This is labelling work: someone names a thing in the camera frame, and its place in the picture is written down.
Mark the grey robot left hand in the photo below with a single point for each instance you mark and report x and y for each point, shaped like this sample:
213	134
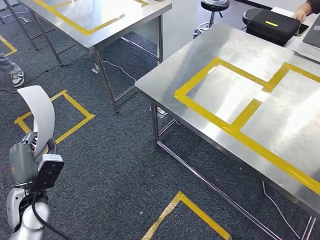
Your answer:
23	165

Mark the white curved plastic part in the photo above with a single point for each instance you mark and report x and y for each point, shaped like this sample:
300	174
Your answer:
44	116

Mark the steel workbench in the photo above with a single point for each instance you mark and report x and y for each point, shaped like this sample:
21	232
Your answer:
225	43

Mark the yellow workbench tape outline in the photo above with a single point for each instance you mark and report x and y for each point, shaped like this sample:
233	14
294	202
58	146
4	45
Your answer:
250	141

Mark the yellow floor tape square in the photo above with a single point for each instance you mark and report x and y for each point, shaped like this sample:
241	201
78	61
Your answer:
80	105

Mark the white power strip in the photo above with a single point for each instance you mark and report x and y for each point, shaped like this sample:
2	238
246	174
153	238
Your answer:
96	69

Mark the yellow table tape outline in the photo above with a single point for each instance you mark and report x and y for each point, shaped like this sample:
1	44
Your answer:
65	19

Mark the steel table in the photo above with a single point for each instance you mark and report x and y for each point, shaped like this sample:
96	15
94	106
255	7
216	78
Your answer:
100	20

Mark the black stool chrome base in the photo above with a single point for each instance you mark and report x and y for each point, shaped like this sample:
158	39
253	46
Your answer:
215	5

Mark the black round stool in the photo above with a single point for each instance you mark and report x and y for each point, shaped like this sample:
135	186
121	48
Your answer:
250	15

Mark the black zip case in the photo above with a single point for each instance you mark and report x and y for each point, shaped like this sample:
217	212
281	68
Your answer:
272	30

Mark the white desk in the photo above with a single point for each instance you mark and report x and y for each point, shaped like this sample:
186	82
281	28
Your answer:
295	46

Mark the black phone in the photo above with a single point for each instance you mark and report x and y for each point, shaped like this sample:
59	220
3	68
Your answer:
303	29

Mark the grey laptop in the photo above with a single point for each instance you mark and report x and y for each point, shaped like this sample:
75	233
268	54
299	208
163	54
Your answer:
313	34

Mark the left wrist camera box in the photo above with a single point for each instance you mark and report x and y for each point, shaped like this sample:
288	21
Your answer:
48	172

